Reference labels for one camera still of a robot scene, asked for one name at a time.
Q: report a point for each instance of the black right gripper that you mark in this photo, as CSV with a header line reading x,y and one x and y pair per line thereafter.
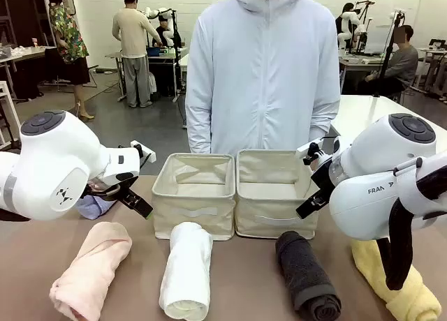
x,y
323,181

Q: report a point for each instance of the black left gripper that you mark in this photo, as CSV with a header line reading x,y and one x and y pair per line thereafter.
x,y
118,183

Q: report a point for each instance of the blue towel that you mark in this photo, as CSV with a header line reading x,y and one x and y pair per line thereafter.
x,y
94,209

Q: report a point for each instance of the dark grey towel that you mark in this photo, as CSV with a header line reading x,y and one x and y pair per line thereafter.
x,y
304,275

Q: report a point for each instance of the pink towel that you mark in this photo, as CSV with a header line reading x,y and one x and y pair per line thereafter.
x,y
91,265

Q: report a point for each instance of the yellow towel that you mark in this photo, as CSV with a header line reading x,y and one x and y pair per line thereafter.
x,y
366,261

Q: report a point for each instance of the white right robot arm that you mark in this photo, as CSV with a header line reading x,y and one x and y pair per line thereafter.
x,y
366,195

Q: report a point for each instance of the person's left forearm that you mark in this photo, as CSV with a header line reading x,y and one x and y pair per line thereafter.
x,y
324,122

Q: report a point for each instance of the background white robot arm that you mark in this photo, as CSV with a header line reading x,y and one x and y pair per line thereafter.
x,y
164,14
347,24

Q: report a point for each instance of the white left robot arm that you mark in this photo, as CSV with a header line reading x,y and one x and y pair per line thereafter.
x,y
52,160

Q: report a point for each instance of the person's right forearm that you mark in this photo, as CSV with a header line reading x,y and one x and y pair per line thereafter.
x,y
199,129

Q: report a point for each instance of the beige fabric storage basket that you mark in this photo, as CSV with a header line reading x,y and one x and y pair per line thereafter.
x,y
276,209
192,213

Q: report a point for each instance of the white rolled towel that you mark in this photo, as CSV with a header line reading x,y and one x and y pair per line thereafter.
x,y
186,265

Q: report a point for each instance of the large white table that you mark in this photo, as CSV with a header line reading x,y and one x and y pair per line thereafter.
x,y
366,108

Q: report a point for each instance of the white hanging cloth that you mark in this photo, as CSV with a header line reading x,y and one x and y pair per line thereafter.
x,y
152,83

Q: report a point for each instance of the person in white hooded jacket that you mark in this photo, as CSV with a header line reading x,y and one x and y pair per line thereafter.
x,y
262,73

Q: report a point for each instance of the background white desk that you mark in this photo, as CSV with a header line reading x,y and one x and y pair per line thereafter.
x,y
164,56

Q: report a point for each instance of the seated person in grey sweater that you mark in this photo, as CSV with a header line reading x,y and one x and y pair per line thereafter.
x,y
401,63

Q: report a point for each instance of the man in beige sweater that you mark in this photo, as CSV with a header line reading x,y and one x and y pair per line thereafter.
x,y
131,35

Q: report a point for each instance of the seated person in black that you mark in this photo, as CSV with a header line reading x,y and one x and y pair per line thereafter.
x,y
161,31

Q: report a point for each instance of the woman in floral dress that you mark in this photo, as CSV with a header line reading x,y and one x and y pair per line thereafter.
x,y
68,38

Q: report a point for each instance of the background table with clutter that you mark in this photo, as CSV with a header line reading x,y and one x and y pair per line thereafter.
x,y
17,52

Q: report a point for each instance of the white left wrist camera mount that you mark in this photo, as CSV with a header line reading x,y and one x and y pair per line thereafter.
x,y
146,153

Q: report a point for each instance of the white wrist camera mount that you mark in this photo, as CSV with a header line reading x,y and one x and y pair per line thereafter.
x,y
316,148
146,153

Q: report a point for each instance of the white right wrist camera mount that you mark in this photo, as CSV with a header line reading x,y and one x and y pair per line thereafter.
x,y
316,148

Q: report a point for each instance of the black camera stand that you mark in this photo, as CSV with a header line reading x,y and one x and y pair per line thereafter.
x,y
389,52

